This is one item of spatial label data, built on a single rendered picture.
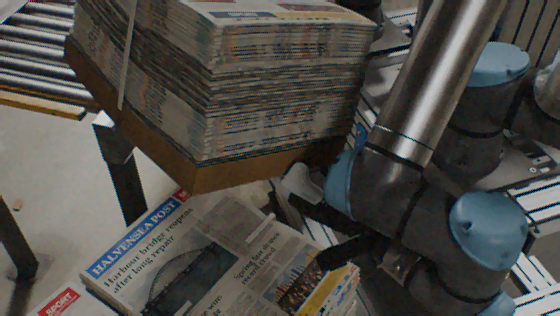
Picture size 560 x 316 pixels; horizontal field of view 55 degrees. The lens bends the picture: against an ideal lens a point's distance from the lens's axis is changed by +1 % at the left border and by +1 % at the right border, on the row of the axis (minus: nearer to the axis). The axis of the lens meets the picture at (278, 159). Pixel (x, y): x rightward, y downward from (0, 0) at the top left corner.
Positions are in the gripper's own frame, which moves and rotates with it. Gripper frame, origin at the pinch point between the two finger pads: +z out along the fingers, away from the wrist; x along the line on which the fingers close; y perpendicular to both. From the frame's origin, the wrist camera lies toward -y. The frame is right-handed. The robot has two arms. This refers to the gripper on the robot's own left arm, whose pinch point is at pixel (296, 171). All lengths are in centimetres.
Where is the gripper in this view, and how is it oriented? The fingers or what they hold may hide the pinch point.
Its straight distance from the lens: 83.1
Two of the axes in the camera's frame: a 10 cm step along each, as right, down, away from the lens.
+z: -6.2, -5.5, 5.6
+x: -7.3, 1.5, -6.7
